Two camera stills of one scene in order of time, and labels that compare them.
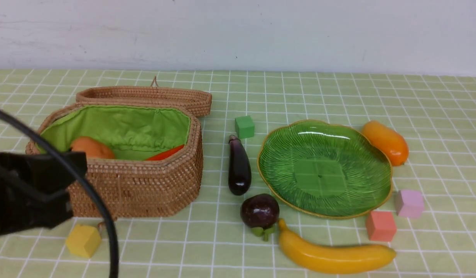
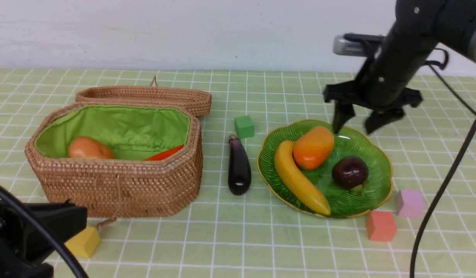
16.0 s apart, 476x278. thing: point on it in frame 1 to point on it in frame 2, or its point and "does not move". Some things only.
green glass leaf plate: x=325 y=168 does not move
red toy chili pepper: x=166 y=155 does not move
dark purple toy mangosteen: x=260 y=212 to x=351 y=172
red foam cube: x=381 y=226 does not move
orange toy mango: x=387 y=140 to x=313 y=147
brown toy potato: x=93 y=148 does not move
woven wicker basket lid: x=199 y=101 does not move
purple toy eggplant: x=240 y=166 does not move
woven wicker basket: x=135 y=188 does not move
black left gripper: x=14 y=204 to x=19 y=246
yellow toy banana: x=325 y=258 to x=284 y=160
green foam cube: x=244 y=126 does not move
